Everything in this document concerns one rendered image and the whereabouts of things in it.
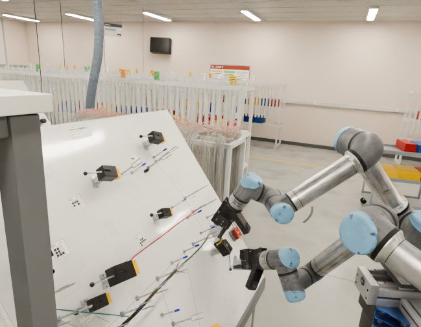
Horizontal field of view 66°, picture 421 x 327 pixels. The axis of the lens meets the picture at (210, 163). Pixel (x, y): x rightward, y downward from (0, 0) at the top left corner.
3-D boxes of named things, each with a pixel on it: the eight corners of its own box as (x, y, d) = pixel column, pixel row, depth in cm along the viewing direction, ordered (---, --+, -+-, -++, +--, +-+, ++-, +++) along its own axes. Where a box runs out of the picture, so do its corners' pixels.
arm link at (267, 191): (282, 217, 125) (257, 207, 123) (274, 205, 136) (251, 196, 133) (292, 200, 123) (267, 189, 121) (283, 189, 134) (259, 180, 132)
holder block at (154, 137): (129, 138, 139) (143, 128, 135) (148, 141, 148) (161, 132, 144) (132, 147, 138) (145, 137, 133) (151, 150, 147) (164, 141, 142)
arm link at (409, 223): (418, 255, 122) (425, 222, 119) (394, 237, 135) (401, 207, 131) (446, 255, 124) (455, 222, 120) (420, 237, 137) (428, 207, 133)
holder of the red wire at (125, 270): (72, 283, 92) (94, 272, 86) (110, 270, 103) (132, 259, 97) (78, 301, 90) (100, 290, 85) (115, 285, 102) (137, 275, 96)
